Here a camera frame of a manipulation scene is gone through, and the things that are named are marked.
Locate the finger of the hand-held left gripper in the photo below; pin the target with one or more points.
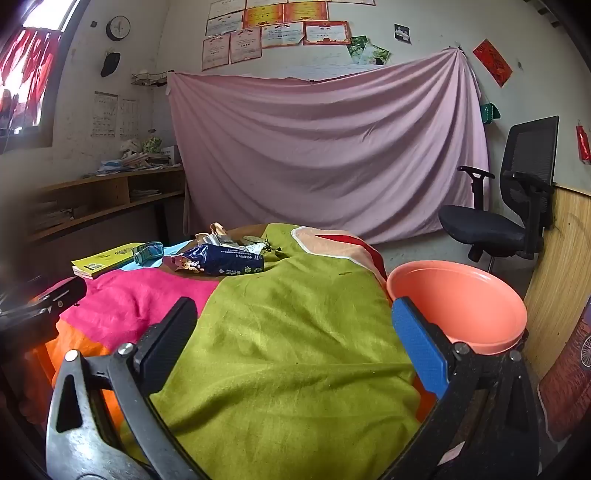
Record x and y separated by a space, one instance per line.
62 295

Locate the wooden desk with shelves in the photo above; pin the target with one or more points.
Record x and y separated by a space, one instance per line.
111 184

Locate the small stack of shelf papers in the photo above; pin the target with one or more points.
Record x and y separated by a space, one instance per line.
144 194

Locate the window with red decorations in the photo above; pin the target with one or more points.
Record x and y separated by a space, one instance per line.
32 69

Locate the black cap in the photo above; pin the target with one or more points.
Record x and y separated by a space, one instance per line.
111 64

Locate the white printed wrapper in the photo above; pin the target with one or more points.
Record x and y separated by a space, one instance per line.
219 241

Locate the dark dried stem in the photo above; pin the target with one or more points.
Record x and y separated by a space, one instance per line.
270 247

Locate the wooden board panel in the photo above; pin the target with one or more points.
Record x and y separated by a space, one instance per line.
561 258

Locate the dark blue snack bag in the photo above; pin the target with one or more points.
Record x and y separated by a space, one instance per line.
217 261

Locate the clear teal plastic package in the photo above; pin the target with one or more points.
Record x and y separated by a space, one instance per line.
147 251

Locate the large wall calendar sheet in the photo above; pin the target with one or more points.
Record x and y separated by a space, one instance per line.
104 114

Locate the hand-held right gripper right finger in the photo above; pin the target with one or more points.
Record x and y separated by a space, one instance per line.
420 346

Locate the pink hanging bed sheet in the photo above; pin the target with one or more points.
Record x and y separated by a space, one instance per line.
323 152

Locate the white cardboard box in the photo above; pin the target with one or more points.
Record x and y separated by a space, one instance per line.
171 155

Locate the red paper wall ornament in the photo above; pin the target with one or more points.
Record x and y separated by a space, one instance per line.
492 62

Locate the green plant photo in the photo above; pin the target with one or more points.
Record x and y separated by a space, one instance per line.
356 48
378 55

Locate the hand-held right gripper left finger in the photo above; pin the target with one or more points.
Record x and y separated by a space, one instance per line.
168 337

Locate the multicoloured patchwork blanket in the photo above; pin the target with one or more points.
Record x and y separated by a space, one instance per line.
286 346

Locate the white plastic bag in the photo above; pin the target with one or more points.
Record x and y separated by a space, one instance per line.
130 146

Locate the large stack of shelf papers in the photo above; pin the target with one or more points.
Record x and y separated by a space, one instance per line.
53 219

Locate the small portrait photo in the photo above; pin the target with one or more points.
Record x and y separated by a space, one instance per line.
403 33

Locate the pile of papers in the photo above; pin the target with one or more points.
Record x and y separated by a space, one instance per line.
134 162

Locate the green potted plant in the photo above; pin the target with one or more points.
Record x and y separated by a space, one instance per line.
151 144

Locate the small wall calendar sheet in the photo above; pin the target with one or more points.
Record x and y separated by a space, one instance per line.
129 117

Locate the black office chair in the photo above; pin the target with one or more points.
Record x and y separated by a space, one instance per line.
489 228

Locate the yellow book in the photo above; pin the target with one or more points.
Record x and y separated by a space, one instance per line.
108 261

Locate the salmon plastic basin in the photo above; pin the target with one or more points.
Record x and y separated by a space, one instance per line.
457 300

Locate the round black wall clock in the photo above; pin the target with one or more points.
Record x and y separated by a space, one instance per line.
118 28

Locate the red hanging packet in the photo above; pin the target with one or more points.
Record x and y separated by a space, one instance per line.
584 143

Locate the brown bicycle print cushion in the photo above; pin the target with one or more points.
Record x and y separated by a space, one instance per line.
570 383

